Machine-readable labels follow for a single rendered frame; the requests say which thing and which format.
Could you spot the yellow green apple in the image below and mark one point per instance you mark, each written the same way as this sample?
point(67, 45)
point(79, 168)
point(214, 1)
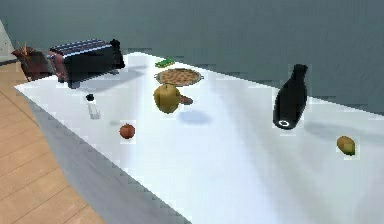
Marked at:
point(166, 98)

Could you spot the small brown oval object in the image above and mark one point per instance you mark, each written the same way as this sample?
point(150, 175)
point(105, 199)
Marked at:
point(187, 100)

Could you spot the round pan with brown food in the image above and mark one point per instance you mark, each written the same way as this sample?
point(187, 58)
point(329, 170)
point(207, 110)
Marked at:
point(178, 77)

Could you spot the white table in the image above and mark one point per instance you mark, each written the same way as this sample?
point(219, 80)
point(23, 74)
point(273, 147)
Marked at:
point(213, 160)

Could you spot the red tomato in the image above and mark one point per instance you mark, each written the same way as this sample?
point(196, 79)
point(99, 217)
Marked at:
point(127, 131)

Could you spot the black bottle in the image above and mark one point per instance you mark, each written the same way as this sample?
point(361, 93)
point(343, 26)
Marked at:
point(290, 100)

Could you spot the clear shaker with black cap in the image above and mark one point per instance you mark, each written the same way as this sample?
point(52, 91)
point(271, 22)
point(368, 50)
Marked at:
point(93, 107)

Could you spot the black and silver toaster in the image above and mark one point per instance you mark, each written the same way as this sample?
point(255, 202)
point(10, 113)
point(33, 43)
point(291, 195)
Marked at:
point(87, 60)

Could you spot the dark red box with sticks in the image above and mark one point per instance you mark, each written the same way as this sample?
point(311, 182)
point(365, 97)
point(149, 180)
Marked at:
point(33, 65)

